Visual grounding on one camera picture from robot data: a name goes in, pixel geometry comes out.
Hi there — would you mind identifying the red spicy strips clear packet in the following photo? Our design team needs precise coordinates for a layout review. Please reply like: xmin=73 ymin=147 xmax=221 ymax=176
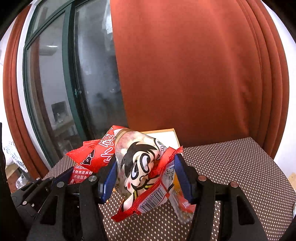
xmin=169 ymin=188 xmax=196 ymax=224

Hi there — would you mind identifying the red cartoon face snack bag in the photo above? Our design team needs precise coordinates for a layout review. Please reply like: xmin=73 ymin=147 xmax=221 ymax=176
xmin=66 ymin=126 xmax=183 ymax=222

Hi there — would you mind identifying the clutter at left floor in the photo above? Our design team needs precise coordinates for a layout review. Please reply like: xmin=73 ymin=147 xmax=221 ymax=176
xmin=3 ymin=140 xmax=32 ymax=193

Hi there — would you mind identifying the brown polka dot tablecloth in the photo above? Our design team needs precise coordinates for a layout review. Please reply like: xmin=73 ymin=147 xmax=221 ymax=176
xmin=43 ymin=136 xmax=296 ymax=241

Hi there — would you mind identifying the wooden board on floor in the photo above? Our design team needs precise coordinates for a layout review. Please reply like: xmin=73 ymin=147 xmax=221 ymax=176
xmin=288 ymin=172 xmax=296 ymax=190

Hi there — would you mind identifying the orange curtain left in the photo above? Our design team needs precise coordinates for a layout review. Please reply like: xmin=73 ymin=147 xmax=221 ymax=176
xmin=3 ymin=6 xmax=49 ymax=179

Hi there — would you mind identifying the orange curtain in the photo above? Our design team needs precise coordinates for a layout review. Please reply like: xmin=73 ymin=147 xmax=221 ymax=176
xmin=3 ymin=6 xmax=49 ymax=179
xmin=110 ymin=1 xmax=289 ymax=157

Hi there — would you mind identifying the green framed glass door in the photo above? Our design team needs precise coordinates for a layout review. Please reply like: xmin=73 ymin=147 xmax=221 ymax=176
xmin=23 ymin=1 xmax=127 ymax=166

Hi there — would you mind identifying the orange cardboard box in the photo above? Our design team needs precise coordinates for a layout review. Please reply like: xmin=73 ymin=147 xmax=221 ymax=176
xmin=140 ymin=128 xmax=183 ymax=190

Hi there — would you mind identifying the orange curtain right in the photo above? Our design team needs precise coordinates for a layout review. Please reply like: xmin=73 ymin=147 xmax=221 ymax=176
xmin=110 ymin=1 xmax=289 ymax=157

